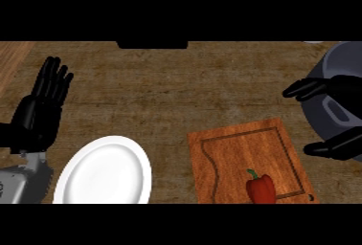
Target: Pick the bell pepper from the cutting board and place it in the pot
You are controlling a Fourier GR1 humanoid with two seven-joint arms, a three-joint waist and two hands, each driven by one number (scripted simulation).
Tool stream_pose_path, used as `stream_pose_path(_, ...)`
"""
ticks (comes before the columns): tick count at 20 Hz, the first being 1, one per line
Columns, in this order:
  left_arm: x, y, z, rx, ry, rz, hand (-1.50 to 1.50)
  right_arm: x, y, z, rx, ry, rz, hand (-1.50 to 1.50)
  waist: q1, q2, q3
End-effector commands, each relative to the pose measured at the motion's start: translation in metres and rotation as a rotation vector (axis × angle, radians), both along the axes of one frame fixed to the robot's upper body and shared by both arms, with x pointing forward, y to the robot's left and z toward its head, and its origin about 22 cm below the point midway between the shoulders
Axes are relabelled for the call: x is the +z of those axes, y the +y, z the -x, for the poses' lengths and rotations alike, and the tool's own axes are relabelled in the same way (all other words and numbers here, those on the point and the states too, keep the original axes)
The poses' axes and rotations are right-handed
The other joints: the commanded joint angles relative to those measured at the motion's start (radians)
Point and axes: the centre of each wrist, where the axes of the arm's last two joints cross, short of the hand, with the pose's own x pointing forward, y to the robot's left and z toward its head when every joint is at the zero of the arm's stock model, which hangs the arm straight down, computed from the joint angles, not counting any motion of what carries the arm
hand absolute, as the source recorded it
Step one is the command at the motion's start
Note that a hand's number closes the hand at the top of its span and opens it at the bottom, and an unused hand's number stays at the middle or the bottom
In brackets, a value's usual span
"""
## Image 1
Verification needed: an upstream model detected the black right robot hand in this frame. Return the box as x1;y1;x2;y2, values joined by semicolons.
280;75;362;162

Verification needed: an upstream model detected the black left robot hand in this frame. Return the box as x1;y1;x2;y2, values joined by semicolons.
0;56;75;155

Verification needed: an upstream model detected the grey pot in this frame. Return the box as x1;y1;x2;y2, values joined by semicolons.
301;41;362;142

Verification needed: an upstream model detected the wooden cutting board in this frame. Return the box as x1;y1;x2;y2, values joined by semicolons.
186;117;319;205

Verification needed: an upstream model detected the red bell pepper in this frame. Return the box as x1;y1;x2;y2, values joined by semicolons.
245;168;279;205

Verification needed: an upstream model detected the white plate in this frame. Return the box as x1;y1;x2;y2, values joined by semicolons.
50;135;153;205

